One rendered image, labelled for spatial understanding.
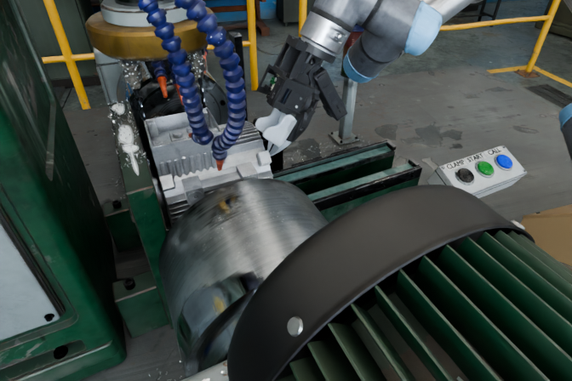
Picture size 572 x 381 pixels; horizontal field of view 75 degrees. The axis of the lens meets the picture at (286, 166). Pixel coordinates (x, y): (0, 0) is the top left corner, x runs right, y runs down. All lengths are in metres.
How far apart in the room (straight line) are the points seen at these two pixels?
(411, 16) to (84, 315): 0.67
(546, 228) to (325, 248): 0.89
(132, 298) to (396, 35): 0.62
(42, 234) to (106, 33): 0.26
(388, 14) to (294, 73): 0.17
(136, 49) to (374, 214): 0.43
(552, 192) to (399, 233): 1.13
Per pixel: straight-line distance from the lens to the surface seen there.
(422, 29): 0.64
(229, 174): 0.68
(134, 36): 0.53
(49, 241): 0.56
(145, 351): 0.80
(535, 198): 1.23
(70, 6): 3.82
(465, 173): 0.74
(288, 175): 0.91
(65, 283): 0.62
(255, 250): 0.42
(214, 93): 0.91
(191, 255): 0.46
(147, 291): 0.73
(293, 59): 0.64
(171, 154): 0.65
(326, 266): 0.16
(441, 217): 0.17
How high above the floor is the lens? 1.48
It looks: 36 degrees down
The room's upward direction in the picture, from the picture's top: straight up
